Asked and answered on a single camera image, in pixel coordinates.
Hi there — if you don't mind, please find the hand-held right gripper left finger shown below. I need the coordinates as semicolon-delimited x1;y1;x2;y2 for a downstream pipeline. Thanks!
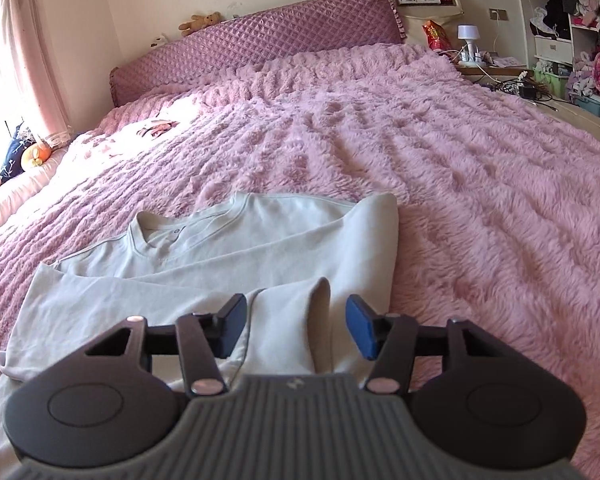
82;294;248;397

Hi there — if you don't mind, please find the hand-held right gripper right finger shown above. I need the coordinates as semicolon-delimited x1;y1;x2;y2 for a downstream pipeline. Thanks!
345;294;503;396

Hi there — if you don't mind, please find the white printed sweatshirt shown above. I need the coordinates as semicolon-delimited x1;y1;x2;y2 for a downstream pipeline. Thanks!
0;191;400;480

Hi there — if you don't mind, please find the pile of mixed clothes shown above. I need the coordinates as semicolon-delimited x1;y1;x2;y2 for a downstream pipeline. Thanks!
527;0;600;97

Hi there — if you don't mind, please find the pink fluffy blanket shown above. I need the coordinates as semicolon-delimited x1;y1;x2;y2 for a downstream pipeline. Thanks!
0;42;600;480

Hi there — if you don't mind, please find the pale pink quilt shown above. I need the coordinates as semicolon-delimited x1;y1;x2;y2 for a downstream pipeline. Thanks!
0;150;67;243

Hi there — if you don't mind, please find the orange plush toy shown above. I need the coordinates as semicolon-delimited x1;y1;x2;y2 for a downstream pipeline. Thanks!
21;142;56;168

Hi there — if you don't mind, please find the dark blue floral cloth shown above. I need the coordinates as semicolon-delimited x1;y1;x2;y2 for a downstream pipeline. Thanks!
0;122;31;183

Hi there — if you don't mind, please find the purple quilted headboard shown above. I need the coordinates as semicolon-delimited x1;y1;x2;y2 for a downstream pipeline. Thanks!
109;0;411;108

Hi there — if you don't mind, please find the wooden bedside table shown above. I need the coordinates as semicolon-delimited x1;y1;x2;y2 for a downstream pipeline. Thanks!
455;56;531;85

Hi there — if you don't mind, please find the red snack bag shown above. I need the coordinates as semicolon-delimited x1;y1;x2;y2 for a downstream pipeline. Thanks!
421;19;448;52

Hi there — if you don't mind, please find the brown teddy bear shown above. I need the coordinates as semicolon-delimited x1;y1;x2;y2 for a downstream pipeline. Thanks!
178;11;222;37

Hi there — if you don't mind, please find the cream bedside shelf unit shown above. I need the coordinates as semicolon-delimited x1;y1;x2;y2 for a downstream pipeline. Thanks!
396;2;467;52

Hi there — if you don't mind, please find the green storage bin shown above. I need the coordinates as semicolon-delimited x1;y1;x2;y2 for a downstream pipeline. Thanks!
532;67;571;101

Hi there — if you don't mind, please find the white table lamp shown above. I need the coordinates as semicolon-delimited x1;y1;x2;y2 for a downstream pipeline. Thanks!
456;24;482;58

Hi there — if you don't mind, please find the teal storage bin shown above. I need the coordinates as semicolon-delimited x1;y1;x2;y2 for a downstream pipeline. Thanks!
570;91;600;122

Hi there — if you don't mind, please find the pink curtain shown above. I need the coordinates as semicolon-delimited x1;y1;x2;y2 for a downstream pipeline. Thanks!
0;0;73;181

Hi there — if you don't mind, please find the white drawer box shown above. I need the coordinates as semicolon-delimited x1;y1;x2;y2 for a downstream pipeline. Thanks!
535;37;573;64

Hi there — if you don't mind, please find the white open wardrobe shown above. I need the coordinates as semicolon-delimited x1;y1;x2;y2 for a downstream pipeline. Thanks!
512;0;600;128

